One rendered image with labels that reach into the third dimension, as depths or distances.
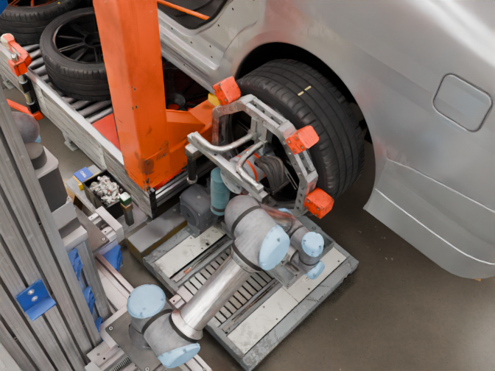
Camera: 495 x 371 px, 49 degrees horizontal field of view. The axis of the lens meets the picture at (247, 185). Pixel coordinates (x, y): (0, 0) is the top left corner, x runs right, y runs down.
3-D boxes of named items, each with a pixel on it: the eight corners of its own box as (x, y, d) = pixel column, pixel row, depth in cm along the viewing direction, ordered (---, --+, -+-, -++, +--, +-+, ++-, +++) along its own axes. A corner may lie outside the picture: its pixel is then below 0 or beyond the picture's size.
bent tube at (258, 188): (293, 168, 207) (296, 149, 199) (258, 194, 198) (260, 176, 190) (260, 142, 215) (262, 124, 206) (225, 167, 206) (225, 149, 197)
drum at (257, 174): (277, 174, 231) (280, 152, 220) (241, 202, 221) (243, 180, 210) (253, 156, 236) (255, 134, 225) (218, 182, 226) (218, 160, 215)
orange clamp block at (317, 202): (314, 196, 220) (331, 209, 216) (302, 207, 216) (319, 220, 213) (317, 185, 215) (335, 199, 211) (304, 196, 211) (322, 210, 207)
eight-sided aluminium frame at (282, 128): (305, 230, 238) (326, 147, 195) (295, 238, 235) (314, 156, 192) (221, 160, 260) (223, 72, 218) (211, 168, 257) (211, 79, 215)
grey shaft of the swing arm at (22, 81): (44, 119, 343) (23, 56, 304) (36, 124, 341) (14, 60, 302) (36, 112, 347) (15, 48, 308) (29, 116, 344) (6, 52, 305)
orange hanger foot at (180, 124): (249, 124, 285) (253, 73, 258) (171, 176, 260) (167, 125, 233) (227, 108, 292) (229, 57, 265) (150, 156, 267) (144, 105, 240)
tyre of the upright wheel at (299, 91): (394, 177, 216) (310, 32, 206) (358, 209, 205) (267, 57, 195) (303, 197, 273) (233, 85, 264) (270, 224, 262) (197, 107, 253)
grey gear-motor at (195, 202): (256, 208, 306) (261, 168, 278) (200, 252, 286) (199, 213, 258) (234, 189, 313) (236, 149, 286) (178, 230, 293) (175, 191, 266)
